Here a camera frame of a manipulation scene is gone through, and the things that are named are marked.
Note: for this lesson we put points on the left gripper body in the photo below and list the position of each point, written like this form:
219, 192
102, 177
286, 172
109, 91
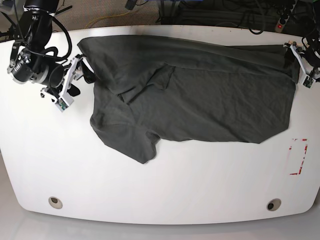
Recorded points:
311, 54

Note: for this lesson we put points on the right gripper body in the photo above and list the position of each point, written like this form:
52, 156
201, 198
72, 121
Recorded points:
28, 67

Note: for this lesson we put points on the dark green T-shirt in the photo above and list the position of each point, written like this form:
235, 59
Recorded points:
150, 88

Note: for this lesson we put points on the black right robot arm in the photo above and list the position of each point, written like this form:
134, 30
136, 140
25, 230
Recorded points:
33, 31

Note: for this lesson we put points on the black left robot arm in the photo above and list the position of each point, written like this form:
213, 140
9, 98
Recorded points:
312, 37

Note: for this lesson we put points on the white power strip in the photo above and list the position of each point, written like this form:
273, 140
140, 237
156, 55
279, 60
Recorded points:
281, 23

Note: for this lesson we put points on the red tape marking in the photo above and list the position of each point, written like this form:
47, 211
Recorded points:
296, 156

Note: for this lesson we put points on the left table grommet hole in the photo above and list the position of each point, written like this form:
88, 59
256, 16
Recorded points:
55, 203

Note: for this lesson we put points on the table grommet hole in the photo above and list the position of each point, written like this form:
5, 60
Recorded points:
273, 205
55, 203

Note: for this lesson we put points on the right table grommet hole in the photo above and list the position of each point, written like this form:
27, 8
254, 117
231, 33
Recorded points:
273, 205

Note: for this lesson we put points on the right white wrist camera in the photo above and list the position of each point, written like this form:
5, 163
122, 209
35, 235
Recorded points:
74, 72

